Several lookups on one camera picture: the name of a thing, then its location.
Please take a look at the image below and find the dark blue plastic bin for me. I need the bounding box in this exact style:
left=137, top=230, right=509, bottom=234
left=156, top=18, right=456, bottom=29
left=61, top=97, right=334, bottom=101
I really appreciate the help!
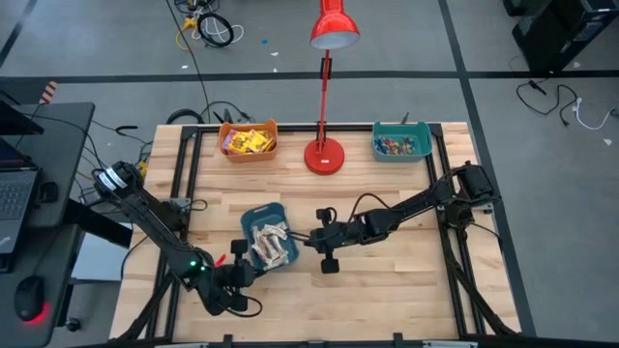
left=240, top=201, right=301, bottom=272

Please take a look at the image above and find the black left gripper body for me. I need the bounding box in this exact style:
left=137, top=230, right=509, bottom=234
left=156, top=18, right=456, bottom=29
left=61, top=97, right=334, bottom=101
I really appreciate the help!
left=215, top=239, right=257, bottom=313

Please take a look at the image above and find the red desk lamp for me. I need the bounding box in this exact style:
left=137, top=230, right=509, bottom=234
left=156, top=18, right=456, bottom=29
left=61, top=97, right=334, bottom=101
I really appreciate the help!
left=303, top=0, right=362, bottom=177

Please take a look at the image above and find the small black desk device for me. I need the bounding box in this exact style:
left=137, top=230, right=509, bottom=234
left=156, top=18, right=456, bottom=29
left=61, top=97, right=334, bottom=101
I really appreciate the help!
left=38, top=181, right=60, bottom=203

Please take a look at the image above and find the yellow floor cable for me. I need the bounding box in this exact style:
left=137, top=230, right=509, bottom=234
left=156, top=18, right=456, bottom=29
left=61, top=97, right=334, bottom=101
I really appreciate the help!
left=174, top=15, right=199, bottom=52

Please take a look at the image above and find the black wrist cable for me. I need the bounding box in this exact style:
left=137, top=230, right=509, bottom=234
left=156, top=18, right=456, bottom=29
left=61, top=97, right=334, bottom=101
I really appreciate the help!
left=348, top=191, right=394, bottom=224
left=225, top=289, right=265, bottom=319

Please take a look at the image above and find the black cable bundle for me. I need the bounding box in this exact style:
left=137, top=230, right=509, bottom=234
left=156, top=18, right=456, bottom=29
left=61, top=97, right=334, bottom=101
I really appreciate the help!
left=200, top=100, right=256, bottom=125

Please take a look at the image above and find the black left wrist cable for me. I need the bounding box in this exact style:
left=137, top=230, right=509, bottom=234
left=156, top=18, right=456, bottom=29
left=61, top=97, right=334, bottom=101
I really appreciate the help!
left=225, top=289, right=265, bottom=319

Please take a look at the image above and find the black computer mouse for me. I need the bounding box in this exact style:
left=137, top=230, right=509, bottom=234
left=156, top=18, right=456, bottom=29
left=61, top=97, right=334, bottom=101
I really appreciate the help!
left=13, top=275, right=47, bottom=322

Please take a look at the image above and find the white floor cable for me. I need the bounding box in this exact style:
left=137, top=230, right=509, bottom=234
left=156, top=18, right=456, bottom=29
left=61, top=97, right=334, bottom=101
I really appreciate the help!
left=572, top=97, right=616, bottom=131

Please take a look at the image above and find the striped hazard marker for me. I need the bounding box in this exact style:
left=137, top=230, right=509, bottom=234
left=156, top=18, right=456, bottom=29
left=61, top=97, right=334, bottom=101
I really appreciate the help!
left=38, top=80, right=59, bottom=105

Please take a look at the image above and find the orange plastic bin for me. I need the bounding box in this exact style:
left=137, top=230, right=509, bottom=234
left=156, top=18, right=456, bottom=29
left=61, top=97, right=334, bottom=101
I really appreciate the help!
left=218, top=118, right=280, bottom=164

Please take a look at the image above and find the long black floor cable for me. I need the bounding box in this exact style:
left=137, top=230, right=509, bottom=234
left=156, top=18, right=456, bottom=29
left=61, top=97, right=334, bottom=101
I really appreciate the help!
left=165, top=0, right=213, bottom=125

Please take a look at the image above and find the black coiled cable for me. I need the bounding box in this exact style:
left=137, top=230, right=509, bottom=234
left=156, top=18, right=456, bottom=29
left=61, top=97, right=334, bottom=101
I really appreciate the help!
left=196, top=12, right=236, bottom=48

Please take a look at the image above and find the black cable arc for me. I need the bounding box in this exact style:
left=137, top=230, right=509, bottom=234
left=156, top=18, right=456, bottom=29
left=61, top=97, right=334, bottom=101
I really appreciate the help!
left=165, top=108, right=206, bottom=126

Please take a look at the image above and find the teal green plastic bin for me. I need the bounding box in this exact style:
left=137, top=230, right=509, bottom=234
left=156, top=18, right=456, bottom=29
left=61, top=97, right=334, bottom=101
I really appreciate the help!
left=371, top=120, right=434, bottom=163

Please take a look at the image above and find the black floor power cable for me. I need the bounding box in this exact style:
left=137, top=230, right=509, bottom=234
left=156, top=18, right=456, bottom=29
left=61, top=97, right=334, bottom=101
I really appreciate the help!
left=516, top=79, right=580, bottom=128

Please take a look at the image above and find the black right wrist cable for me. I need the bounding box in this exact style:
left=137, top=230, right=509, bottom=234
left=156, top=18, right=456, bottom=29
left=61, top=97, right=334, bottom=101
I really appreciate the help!
left=348, top=191, right=394, bottom=224

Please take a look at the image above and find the black computer tower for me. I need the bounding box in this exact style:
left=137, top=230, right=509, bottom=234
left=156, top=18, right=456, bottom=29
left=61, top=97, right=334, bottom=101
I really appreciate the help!
left=502, top=0, right=619, bottom=74

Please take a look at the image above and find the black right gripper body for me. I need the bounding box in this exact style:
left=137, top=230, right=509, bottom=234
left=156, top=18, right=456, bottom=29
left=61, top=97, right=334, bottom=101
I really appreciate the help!
left=303, top=207, right=360, bottom=276

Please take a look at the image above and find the black laptop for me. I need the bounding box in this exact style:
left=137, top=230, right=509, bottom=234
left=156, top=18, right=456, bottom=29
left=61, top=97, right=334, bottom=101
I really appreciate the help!
left=0, top=137, right=40, bottom=256

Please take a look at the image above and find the black side desk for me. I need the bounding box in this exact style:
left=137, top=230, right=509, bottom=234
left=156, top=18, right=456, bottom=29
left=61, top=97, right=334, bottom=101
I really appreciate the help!
left=0, top=101, right=134, bottom=348

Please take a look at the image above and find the yellow purple-edged candy packet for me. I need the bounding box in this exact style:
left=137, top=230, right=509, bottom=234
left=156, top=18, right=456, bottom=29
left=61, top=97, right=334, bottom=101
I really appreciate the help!
left=221, top=129, right=238, bottom=155
left=230, top=130, right=255, bottom=154

